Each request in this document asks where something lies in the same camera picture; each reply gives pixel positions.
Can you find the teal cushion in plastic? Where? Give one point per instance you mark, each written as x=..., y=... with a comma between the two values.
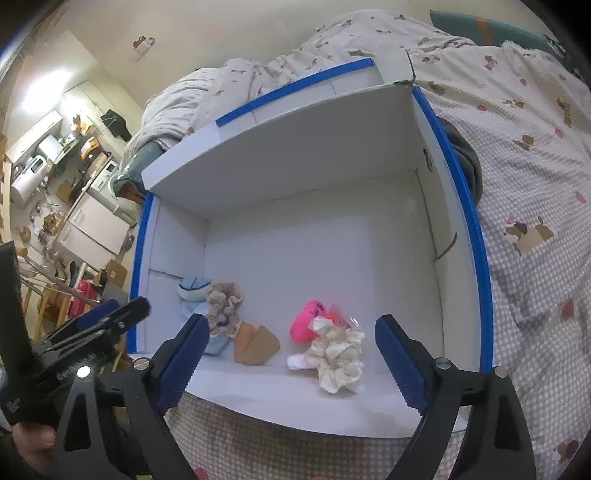
x=143, y=159

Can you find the clear plastic packet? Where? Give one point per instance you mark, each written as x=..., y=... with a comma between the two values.
x=353, y=323

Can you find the white wall cabinet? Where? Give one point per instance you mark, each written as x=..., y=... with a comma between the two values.
x=37, y=129

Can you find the cream scrunchie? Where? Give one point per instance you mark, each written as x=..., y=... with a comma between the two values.
x=337, y=360

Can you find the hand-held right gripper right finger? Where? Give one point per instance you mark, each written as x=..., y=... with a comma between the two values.
x=401, y=364

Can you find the black hanging bag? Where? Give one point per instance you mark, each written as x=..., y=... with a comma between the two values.
x=117, y=122

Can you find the light blue sock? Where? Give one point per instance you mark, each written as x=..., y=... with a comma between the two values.
x=194, y=288

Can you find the white washing machine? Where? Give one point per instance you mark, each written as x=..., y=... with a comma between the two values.
x=104, y=184

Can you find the teal pillow orange stripe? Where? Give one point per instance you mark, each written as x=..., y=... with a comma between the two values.
x=461, y=27

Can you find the white round appliance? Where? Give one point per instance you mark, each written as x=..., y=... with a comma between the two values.
x=48, y=147

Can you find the brown cardboard box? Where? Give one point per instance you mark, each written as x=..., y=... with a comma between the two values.
x=115, y=272

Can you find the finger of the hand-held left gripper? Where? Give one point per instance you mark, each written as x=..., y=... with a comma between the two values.
x=99, y=311
x=124, y=316

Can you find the white box appliance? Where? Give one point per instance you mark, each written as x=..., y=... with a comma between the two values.
x=27, y=177

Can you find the pink plush heart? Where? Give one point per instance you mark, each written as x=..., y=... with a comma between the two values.
x=304, y=321

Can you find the red white wall ornament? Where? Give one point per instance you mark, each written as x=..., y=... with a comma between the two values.
x=143, y=44

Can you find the white cardboard box blue tape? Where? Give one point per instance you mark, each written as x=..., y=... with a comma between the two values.
x=323, y=254

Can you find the pink beige scrunchie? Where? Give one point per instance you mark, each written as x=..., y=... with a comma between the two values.
x=226, y=297

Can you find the white floor cabinet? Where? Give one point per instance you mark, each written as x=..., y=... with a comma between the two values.
x=92, y=226

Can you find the pink bag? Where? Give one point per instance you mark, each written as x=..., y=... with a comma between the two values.
x=87, y=295

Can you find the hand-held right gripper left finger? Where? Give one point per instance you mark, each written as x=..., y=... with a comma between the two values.
x=182, y=364

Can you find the person's left hand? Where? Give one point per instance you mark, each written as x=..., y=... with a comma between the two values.
x=32, y=447

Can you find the black white patterned cloth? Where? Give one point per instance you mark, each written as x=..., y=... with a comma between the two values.
x=558, y=48

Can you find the printed blanket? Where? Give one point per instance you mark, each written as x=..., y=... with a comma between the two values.
x=531, y=184

